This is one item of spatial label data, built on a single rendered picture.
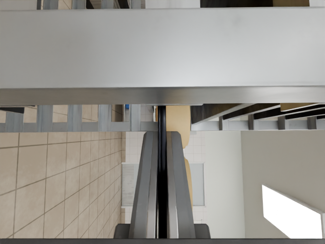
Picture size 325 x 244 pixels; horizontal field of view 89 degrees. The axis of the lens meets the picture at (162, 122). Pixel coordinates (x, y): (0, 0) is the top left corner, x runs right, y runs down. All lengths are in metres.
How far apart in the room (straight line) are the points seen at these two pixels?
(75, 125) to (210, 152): 4.00
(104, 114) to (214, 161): 4.04
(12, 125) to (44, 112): 0.10
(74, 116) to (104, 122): 0.09
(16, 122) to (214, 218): 4.57
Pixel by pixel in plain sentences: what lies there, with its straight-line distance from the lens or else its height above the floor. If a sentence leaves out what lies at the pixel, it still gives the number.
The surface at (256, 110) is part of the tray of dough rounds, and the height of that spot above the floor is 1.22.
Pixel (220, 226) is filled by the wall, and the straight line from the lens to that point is 4.94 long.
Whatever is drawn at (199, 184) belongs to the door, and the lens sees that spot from 4.50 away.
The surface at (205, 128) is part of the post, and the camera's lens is 0.52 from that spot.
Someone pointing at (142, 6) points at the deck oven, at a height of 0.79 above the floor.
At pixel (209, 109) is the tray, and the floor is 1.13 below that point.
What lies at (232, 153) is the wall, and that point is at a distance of 4.57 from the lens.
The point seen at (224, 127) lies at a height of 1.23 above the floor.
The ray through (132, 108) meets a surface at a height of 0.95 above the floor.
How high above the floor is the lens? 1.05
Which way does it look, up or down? level
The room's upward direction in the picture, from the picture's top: 89 degrees clockwise
